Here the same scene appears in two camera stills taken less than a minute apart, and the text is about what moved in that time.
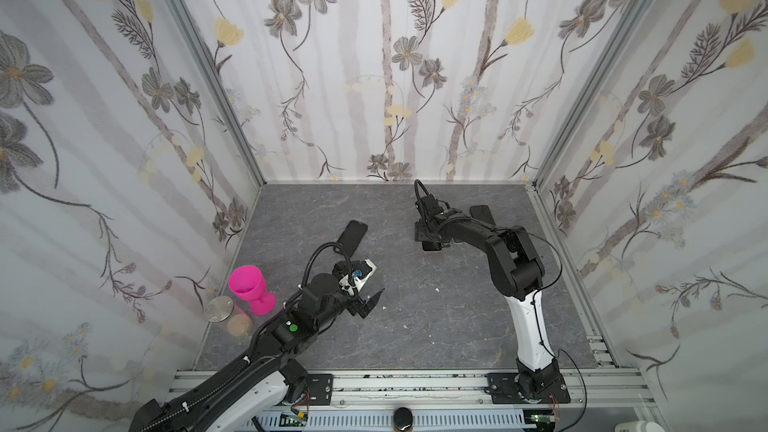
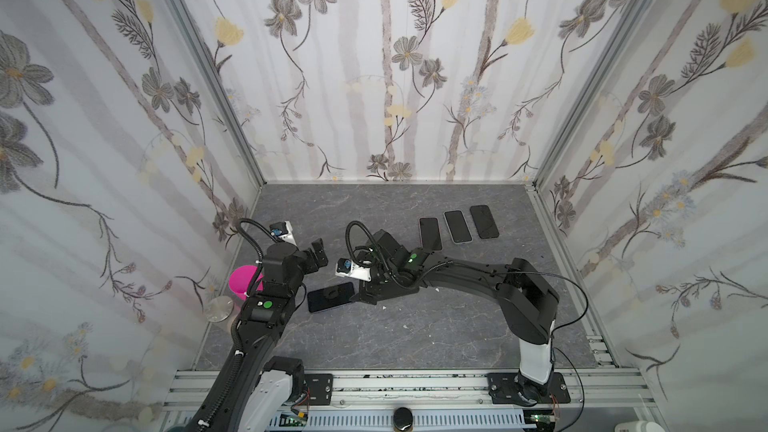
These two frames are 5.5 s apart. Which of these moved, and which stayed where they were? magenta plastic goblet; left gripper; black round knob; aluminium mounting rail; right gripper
Moved: left gripper; right gripper
Stayed: aluminium mounting rail; black round knob; magenta plastic goblet
